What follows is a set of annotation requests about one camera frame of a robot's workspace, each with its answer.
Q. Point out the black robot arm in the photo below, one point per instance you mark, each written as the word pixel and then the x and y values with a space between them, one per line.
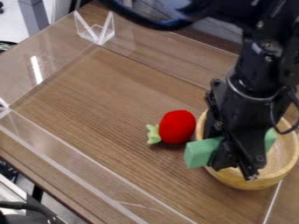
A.
pixel 268 59

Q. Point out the red plush strawberry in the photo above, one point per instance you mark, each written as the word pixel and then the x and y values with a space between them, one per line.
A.
pixel 175 128

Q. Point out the brown wooden bowl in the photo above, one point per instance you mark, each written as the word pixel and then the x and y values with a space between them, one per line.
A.
pixel 282 158

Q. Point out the black clamp under table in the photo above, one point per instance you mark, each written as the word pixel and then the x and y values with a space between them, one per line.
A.
pixel 40 212

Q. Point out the clear acrylic corner bracket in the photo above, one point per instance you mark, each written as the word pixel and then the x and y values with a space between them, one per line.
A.
pixel 97 34

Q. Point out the green foam block stick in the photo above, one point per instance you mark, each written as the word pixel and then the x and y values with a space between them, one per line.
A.
pixel 199 150

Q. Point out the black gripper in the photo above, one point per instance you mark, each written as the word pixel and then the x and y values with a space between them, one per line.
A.
pixel 240 117

